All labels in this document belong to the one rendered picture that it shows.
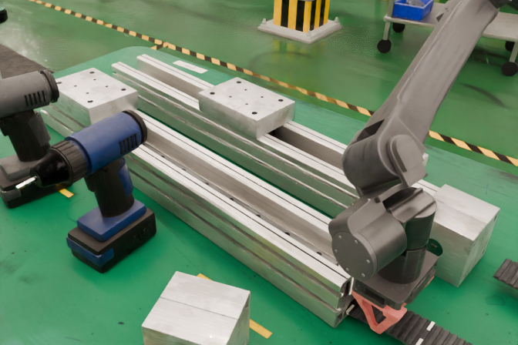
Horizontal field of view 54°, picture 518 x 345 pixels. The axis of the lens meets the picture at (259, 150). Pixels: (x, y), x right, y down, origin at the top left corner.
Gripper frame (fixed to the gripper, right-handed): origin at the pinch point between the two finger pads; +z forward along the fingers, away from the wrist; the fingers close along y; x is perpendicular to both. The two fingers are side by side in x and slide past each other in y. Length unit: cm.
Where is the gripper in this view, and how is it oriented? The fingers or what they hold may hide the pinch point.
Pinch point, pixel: (386, 314)
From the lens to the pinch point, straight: 73.5
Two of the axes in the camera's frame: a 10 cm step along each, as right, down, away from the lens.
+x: 7.5, 3.7, -5.6
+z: 0.0, 8.4, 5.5
